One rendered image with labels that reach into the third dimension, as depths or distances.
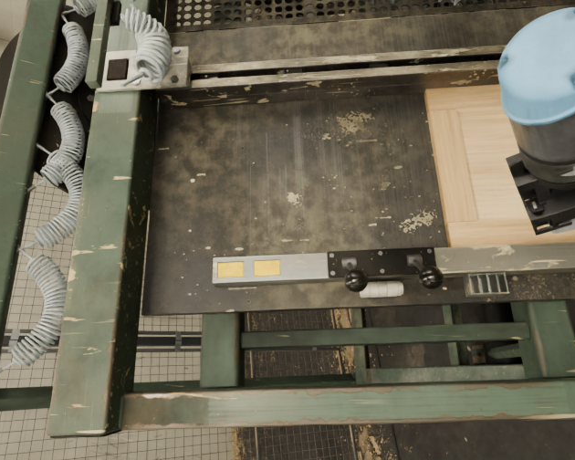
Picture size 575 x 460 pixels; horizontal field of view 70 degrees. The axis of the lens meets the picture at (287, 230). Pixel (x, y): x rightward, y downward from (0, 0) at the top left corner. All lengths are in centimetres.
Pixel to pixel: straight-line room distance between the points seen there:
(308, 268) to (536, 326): 46
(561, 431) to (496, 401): 151
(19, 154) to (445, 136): 115
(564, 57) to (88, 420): 76
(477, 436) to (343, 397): 186
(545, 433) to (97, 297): 202
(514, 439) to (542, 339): 153
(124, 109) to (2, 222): 56
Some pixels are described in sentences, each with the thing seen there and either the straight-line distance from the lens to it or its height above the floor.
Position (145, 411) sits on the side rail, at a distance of 81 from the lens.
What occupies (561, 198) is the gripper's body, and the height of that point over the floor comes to 149.
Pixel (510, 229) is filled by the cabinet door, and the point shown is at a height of 121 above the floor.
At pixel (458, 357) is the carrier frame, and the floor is 18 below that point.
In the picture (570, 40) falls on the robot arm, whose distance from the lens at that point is 36.
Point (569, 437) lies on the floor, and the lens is 230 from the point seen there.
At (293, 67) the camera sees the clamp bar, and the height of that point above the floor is 158.
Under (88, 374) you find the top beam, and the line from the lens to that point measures 80.
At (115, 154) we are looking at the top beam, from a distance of 90.
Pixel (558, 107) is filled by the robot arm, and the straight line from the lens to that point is 35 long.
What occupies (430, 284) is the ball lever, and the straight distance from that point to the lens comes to 69.
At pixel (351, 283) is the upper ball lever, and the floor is 156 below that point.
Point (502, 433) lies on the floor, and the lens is 248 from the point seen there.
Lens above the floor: 195
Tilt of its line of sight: 26 degrees down
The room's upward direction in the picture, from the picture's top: 82 degrees counter-clockwise
